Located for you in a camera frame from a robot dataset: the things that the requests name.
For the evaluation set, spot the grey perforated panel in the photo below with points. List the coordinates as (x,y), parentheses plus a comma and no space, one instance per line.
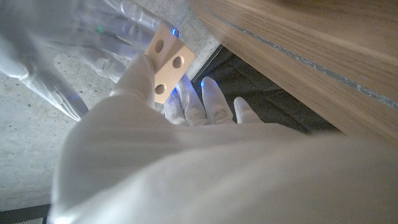
(29,221)

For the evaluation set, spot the black backdrop curtain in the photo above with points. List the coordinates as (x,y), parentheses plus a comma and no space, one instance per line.
(255,93)

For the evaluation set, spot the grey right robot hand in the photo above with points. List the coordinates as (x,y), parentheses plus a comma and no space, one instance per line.
(46,28)

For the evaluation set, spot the wooden block with holes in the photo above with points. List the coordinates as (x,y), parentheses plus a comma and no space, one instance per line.
(169,62)

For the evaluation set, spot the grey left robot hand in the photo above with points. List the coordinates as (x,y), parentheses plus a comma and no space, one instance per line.
(202,180)

